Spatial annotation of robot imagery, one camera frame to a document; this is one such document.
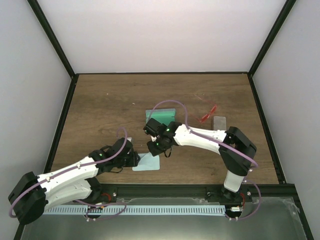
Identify blue-grey glasses case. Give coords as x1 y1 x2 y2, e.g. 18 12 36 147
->
212 115 227 131

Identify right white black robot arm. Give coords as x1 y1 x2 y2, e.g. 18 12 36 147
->
143 118 258 202

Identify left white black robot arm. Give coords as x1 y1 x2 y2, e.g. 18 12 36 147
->
8 137 141 225

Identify black aluminium frame rail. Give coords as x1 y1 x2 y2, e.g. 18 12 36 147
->
102 184 297 203

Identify light blue cloth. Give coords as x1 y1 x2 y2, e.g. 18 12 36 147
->
132 152 160 172

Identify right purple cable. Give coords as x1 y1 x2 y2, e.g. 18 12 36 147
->
151 99 263 222

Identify green glasses case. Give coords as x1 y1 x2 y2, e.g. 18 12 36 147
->
151 108 176 125

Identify red sunglasses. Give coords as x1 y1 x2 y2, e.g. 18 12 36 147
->
193 94 217 124

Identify light blue slotted cable duct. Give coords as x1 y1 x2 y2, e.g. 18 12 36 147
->
43 205 226 217

